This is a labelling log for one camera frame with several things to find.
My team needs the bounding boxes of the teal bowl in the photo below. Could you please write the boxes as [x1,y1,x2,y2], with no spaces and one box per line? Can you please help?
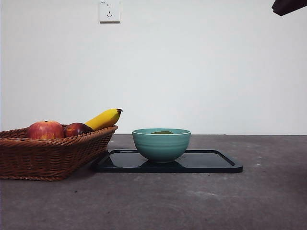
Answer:
[132,128,192,164]

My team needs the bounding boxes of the black rectangular tray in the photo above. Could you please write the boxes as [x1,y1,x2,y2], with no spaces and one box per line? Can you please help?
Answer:
[90,149,243,173]

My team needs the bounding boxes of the yellow banana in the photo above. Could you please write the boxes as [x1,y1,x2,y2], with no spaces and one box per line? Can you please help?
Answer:
[84,108,123,131]

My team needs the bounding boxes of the dark red plum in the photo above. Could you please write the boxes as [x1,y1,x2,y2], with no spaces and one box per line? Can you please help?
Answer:
[63,122,94,138]

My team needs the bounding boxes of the red apple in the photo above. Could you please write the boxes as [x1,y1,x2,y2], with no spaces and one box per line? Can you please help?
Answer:
[26,120,65,140]

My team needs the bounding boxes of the brown wicker basket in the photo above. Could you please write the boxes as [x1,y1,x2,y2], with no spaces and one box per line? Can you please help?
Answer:
[0,124,118,182]

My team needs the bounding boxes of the white wall socket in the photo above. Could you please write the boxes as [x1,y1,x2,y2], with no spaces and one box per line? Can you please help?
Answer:
[99,0,121,24]

